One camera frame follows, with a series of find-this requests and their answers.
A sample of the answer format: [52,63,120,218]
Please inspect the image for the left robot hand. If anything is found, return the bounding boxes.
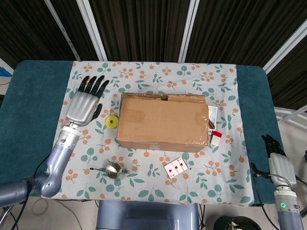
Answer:
[64,75,110,127]

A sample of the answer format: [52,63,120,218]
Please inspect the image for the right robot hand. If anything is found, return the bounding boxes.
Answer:
[261,134,297,186]

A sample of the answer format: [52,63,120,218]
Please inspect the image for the brown cardboard box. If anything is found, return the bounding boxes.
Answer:
[116,92,210,154]

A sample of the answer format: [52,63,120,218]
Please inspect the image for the small red and white box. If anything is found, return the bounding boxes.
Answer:
[208,129,223,147]

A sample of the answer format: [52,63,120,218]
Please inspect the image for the teal table cover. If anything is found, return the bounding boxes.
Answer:
[0,59,275,207]

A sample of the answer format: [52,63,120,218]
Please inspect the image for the white metal rails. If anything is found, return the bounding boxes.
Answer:
[274,106,307,123]

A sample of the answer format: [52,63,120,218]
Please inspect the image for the stainless steel long-spout pitcher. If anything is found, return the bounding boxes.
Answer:
[89,162,130,181]

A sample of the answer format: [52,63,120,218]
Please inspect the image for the black round bin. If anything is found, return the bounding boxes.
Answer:
[217,215,259,230]

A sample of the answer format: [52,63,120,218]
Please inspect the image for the playing card deck with bands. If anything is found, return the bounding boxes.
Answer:
[164,157,188,178]

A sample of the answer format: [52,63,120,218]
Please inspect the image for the floral print tablecloth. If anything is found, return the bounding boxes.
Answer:
[51,61,255,207]

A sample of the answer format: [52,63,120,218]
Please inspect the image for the blue-grey robot torso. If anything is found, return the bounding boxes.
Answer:
[95,200,200,230]

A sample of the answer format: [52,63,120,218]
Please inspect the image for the black cable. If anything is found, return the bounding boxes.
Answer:
[23,150,57,199]
[250,162,275,179]

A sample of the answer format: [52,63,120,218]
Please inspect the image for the yellow plastic ring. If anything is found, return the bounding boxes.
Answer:
[105,115,118,130]

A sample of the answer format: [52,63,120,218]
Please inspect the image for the thin white frame post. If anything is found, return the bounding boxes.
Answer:
[44,0,81,62]

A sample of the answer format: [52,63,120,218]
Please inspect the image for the wide white frame post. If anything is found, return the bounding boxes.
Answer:
[76,0,108,62]

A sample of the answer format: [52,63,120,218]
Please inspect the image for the slanted white frame beam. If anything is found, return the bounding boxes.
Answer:
[262,23,307,74]

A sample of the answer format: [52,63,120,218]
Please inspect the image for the white double frame post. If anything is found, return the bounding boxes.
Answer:
[178,0,200,63]

